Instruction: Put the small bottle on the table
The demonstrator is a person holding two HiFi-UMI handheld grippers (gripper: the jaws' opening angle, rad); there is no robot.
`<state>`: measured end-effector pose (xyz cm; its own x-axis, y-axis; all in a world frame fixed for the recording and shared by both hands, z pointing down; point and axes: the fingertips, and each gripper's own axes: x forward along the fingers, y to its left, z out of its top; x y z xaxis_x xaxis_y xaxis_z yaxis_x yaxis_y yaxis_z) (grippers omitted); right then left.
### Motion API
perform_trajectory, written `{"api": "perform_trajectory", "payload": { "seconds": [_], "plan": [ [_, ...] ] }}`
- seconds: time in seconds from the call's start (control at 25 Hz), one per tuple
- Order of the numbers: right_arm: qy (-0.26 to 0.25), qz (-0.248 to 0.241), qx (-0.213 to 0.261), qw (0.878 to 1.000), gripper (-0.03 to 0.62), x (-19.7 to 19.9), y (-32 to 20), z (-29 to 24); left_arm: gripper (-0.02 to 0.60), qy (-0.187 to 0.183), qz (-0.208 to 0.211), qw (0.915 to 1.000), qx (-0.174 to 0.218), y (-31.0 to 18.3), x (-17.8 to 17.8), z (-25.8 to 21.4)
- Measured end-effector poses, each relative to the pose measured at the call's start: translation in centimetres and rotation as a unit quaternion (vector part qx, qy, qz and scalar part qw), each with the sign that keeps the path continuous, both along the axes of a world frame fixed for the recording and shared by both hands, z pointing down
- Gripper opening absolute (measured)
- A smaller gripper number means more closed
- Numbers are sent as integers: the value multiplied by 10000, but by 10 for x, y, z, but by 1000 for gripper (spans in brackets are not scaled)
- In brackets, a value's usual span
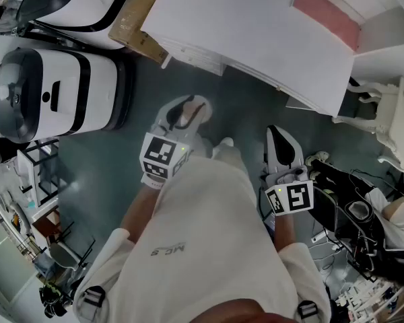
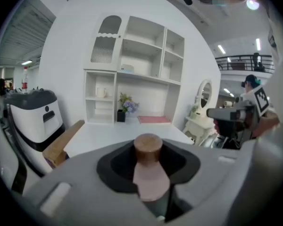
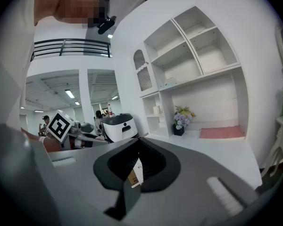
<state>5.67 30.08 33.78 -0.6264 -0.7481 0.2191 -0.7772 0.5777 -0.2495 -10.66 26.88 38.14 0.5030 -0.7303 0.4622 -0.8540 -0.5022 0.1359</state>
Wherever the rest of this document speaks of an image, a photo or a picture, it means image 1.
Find brown cardboard box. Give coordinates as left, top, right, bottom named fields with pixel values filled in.
left=107, top=0, right=171, bottom=65

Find person's left forearm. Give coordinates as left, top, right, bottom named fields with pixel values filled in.
left=119, top=180, right=168, bottom=245

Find pink fluffy mat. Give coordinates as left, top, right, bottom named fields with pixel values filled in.
left=291, top=0, right=362, bottom=52

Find black backpack strap buckle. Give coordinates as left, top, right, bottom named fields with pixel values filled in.
left=81, top=285, right=107, bottom=320
left=296, top=300, right=320, bottom=321

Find white and black robot base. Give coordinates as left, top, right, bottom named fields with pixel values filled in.
left=18, top=0, right=137, bottom=50
left=0, top=47, right=134, bottom=144

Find white ornate chair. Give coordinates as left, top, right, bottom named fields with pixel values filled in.
left=331, top=75, right=404, bottom=178

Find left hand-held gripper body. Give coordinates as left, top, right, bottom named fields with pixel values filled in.
left=139, top=119, right=205, bottom=188

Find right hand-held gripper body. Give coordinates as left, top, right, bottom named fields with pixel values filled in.
left=261, top=165, right=314, bottom=217

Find grey seat black chair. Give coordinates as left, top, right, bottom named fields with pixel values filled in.
left=48, top=220, right=97, bottom=272

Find person's white shirt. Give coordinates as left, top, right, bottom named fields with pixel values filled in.
left=72, top=155, right=333, bottom=323

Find person's beige trousers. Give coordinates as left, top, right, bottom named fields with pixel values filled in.
left=210, top=137, right=248, bottom=174

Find person's right forearm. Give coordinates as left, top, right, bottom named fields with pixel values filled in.
left=272, top=213, right=298, bottom=252

